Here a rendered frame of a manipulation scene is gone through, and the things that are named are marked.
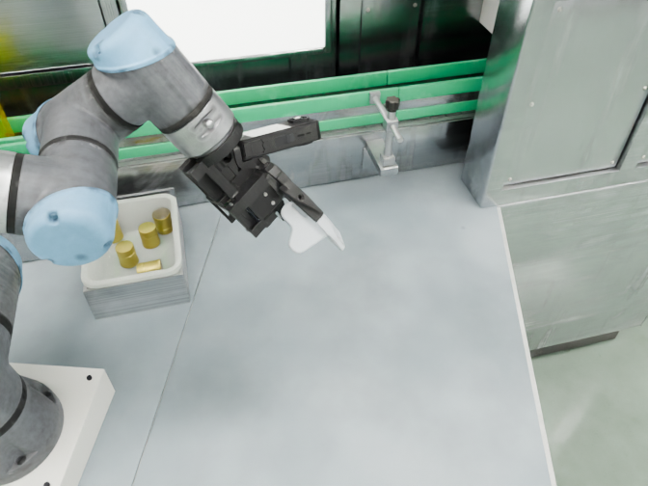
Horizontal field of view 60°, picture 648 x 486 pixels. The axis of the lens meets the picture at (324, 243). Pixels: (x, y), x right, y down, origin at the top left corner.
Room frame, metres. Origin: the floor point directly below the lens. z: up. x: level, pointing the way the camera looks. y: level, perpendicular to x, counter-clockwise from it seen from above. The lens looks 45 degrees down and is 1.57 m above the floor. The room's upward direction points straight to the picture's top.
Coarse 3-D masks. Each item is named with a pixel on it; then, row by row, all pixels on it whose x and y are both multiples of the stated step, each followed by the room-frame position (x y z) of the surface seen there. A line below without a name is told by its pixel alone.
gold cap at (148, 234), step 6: (150, 222) 0.82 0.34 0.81; (138, 228) 0.80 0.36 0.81; (144, 228) 0.80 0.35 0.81; (150, 228) 0.80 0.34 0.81; (144, 234) 0.79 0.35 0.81; (150, 234) 0.79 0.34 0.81; (156, 234) 0.80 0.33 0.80; (144, 240) 0.79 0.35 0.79; (150, 240) 0.79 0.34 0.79; (156, 240) 0.80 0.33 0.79; (144, 246) 0.79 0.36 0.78; (150, 246) 0.79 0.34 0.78; (156, 246) 0.79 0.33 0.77
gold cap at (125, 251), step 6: (126, 240) 0.77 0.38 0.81; (120, 246) 0.75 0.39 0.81; (126, 246) 0.75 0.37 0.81; (132, 246) 0.75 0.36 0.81; (120, 252) 0.74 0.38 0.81; (126, 252) 0.74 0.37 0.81; (132, 252) 0.75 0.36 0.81; (120, 258) 0.74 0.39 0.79; (126, 258) 0.74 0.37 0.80; (132, 258) 0.74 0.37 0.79; (138, 258) 0.76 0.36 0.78; (126, 264) 0.74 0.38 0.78; (132, 264) 0.74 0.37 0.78
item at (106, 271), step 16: (128, 208) 0.85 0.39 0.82; (144, 208) 0.86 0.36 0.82; (176, 208) 0.83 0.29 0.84; (128, 224) 0.84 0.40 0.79; (176, 224) 0.79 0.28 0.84; (160, 240) 0.81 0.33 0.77; (176, 240) 0.74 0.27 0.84; (112, 256) 0.77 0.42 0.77; (144, 256) 0.77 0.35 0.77; (160, 256) 0.77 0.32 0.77; (176, 256) 0.70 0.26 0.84; (96, 272) 0.70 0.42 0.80; (112, 272) 0.73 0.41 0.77; (128, 272) 0.73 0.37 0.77; (160, 272) 0.66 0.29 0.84; (176, 272) 0.68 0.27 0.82
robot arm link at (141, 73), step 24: (120, 24) 0.54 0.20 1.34; (144, 24) 0.54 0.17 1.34; (96, 48) 0.52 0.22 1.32; (120, 48) 0.51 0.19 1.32; (144, 48) 0.52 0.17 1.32; (168, 48) 0.54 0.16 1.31; (96, 72) 0.53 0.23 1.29; (120, 72) 0.51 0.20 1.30; (144, 72) 0.51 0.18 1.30; (168, 72) 0.52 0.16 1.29; (192, 72) 0.54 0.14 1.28; (120, 96) 0.51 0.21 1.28; (144, 96) 0.51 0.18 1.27; (168, 96) 0.51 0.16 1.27; (192, 96) 0.52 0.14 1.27; (144, 120) 0.52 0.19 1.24; (168, 120) 0.51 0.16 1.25
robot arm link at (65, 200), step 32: (0, 160) 0.39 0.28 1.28; (32, 160) 0.41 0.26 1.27; (64, 160) 0.42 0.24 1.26; (96, 160) 0.44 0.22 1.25; (0, 192) 0.37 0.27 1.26; (32, 192) 0.38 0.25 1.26; (64, 192) 0.38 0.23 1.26; (96, 192) 0.39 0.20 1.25; (0, 224) 0.36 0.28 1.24; (32, 224) 0.35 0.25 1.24; (64, 224) 0.35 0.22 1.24; (96, 224) 0.36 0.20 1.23; (64, 256) 0.35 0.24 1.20; (96, 256) 0.36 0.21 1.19
